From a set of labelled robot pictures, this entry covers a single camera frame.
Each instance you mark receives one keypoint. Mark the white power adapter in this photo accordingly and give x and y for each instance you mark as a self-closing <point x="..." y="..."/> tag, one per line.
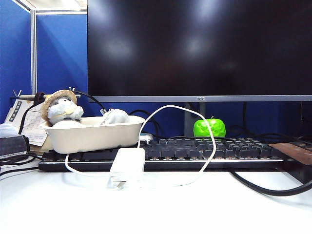
<point x="128" y="163"/>

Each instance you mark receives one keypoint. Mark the black mechanical keyboard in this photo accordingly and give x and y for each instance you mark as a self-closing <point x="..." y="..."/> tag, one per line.
<point x="175" y="152"/>

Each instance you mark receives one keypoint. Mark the black computer monitor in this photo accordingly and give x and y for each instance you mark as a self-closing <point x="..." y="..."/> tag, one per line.
<point x="170" y="48"/>

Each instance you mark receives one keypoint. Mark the green apple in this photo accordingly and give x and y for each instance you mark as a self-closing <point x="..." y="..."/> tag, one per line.
<point x="209" y="128"/>

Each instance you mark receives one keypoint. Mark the white tissue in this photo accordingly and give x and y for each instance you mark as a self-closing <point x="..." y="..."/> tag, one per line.
<point x="8" y="129"/>

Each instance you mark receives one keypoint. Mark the white desk calendar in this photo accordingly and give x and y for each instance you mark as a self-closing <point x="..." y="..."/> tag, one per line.
<point x="31" y="122"/>

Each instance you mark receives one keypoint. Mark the black box device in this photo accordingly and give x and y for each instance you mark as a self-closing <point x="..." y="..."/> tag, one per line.
<point x="12" y="146"/>

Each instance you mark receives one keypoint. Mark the grey monitor stand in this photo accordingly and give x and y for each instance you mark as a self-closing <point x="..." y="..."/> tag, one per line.
<point x="190" y="117"/>

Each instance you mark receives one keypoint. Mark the grey fluffy octopus plush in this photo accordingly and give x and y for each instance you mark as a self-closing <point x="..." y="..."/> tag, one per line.
<point x="115" y="117"/>

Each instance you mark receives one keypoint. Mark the brown board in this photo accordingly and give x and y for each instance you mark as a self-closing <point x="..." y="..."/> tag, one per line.
<point x="292" y="151"/>

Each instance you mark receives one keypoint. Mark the grey plush with straw hat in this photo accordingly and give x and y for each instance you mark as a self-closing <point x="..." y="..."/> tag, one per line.
<point x="62" y="109"/>

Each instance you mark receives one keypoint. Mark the aluminium partition frame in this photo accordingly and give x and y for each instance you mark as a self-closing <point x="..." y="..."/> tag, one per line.
<point x="33" y="48"/>

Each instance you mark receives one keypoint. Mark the metal rod with hooks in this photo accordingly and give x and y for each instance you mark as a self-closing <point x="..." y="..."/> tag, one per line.
<point x="26" y="96"/>

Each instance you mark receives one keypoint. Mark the small white device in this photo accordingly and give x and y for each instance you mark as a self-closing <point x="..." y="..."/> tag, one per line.
<point x="146" y="137"/>

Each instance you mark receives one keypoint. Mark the white paper lunch box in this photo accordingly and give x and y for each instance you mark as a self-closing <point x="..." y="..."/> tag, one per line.
<point x="92" y="136"/>

